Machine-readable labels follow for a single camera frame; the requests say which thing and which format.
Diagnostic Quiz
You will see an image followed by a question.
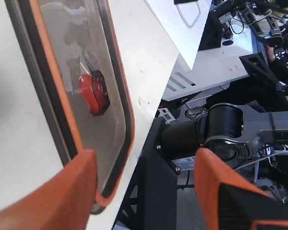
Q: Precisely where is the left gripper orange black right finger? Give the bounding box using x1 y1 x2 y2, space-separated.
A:
194 148 288 230

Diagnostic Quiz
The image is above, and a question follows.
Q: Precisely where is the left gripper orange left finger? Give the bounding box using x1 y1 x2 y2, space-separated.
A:
0 149 97 230

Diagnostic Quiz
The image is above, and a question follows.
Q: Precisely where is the dark transparent lunch box lid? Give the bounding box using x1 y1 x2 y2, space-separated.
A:
5 0 134 215

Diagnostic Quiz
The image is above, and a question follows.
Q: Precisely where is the background robot equipment clutter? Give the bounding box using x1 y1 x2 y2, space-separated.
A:
199 0 288 104

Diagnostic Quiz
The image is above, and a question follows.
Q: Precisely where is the white neighbouring desk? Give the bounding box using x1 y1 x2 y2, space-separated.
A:
145 0 256 101

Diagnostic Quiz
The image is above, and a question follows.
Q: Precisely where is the black table frame leg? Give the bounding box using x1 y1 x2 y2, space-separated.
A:
112 118 178 230

